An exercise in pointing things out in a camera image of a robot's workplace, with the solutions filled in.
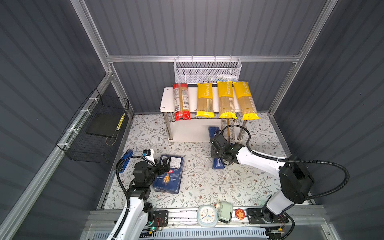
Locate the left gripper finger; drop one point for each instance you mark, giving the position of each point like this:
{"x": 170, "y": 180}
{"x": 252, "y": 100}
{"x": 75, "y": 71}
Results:
{"x": 166, "y": 163}
{"x": 161, "y": 169}

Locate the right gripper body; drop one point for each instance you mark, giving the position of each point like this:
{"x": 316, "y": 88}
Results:
{"x": 215, "y": 153}

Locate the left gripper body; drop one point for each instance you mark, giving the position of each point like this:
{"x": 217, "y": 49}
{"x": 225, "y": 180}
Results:
{"x": 152, "y": 172}

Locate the wide blue Barilla pasta box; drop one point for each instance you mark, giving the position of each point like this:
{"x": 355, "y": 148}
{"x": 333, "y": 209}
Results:
{"x": 170, "y": 182}

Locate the narrow blue Barilla spaghetti box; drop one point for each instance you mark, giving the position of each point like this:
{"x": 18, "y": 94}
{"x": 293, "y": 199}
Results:
{"x": 217, "y": 162}

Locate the blue-ended clear spaghetti bag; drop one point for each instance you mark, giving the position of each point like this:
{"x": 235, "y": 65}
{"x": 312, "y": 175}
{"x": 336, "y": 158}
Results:
{"x": 229, "y": 133}

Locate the yellow Pastatime spaghetti bag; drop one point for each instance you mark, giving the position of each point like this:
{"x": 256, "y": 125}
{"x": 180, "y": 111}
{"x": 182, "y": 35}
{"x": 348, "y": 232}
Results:
{"x": 205, "y": 106}

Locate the red-ended spaghetti bag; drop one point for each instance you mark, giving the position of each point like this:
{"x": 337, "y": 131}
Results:
{"x": 181, "y": 102}

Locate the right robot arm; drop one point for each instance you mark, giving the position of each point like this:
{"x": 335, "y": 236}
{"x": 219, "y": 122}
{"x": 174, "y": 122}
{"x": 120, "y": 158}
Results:
{"x": 295, "y": 180}

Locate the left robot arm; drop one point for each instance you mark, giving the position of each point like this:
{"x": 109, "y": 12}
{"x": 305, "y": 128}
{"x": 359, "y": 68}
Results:
{"x": 138, "y": 211}

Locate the white two-tier shelf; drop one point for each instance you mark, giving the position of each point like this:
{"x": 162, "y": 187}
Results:
{"x": 195, "y": 130}

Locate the yellow green marker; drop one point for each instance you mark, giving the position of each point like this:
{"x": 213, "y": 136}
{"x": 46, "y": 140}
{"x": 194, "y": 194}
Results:
{"x": 120, "y": 122}

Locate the mint alarm clock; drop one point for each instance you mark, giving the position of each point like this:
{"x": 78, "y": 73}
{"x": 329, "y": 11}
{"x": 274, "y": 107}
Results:
{"x": 207, "y": 216}

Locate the mint green timer device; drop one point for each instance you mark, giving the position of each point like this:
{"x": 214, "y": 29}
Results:
{"x": 225, "y": 211}

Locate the red round badge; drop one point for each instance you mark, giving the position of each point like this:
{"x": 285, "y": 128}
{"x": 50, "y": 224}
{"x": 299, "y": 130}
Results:
{"x": 240, "y": 214}

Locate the white tube in basket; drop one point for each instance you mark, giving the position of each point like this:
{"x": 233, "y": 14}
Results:
{"x": 226, "y": 77}

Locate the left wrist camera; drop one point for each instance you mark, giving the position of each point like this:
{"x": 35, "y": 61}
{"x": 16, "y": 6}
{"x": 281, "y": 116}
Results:
{"x": 149, "y": 155}

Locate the blue handled tool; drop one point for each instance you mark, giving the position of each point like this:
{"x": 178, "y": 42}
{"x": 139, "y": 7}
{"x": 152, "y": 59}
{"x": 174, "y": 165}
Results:
{"x": 125, "y": 157}

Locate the black wire basket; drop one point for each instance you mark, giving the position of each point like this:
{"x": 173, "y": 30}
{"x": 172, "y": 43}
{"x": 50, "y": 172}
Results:
{"x": 94, "y": 138}

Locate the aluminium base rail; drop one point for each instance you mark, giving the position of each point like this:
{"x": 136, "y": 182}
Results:
{"x": 187, "y": 218}

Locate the white wire mesh basket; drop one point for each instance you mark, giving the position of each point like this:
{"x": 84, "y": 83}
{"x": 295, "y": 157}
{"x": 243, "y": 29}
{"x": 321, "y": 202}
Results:
{"x": 200, "y": 70}

